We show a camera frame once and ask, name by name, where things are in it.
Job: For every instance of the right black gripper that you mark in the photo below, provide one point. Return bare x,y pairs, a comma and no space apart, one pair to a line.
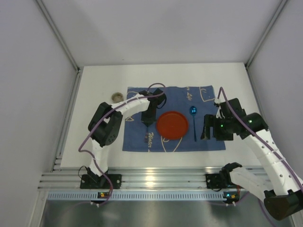
209,127

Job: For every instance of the aluminium mounting rail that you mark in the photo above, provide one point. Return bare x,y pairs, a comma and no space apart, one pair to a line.
153,178

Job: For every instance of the red plate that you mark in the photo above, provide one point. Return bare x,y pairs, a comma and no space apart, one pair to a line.
172,125

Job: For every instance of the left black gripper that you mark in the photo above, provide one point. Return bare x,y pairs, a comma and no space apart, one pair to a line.
147,120

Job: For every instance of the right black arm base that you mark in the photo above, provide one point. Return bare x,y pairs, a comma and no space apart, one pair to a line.
218,182

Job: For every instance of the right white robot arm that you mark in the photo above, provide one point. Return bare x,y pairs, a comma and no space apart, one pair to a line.
285,195

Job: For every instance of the iridescent metal fork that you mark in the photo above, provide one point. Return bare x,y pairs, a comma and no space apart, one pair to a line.
146,138

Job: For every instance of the blue cloth placemat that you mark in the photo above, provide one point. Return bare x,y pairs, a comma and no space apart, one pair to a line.
179,99

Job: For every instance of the perforated cable duct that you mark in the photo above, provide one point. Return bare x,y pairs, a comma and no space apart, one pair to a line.
143,196

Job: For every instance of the blue metal spoon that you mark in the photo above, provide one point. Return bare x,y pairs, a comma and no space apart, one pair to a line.
193,112

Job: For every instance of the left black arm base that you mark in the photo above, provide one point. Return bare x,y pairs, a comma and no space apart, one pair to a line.
100,182

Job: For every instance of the small speckled ceramic cup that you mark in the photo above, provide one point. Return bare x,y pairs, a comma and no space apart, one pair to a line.
117,97

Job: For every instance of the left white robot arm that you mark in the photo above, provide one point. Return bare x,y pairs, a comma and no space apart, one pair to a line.
105,124

